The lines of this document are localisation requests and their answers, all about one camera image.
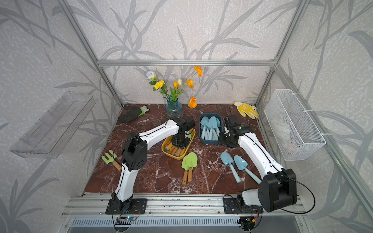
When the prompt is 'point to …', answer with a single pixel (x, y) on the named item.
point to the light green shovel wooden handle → (185, 167)
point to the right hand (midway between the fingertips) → (220, 141)
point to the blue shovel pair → (205, 124)
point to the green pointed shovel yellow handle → (169, 146)
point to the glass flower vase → (174, 109)
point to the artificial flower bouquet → (177, 89)
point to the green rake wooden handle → (111, 159)
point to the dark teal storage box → (209, 115)
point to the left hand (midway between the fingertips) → (183, 148)
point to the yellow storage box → (174, 152)
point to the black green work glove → (129, 112)
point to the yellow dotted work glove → (245, 109)
